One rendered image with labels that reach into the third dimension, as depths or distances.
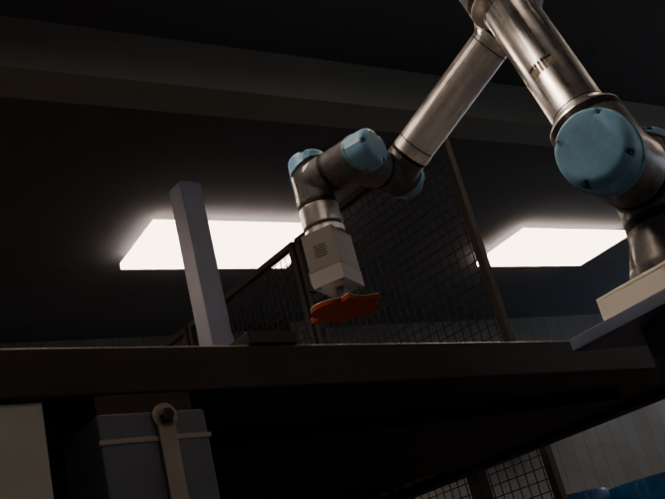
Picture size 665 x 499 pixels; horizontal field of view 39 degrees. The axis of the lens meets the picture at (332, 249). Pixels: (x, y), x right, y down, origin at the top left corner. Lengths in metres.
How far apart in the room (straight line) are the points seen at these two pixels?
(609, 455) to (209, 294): 6.79
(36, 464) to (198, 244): 2.83
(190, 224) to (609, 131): 2.69
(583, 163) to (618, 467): 8.73
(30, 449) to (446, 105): 1.01
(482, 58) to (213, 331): 2.20
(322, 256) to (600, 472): 8.28
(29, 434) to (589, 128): 0.84
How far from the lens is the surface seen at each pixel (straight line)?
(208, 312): 3.70
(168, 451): 1.07
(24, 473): 1.04
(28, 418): 1.06
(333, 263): 1.63
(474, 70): 1.72
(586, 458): 9.73
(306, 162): 1.73
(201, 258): 3.79
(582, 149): 1.37
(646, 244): 1.45
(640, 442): 10.38
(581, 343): 1.44
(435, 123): 1.74
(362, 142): 1.65
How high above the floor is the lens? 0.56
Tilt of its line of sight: 22 degrees up
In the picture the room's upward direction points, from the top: 15 degrees counter-clockwise
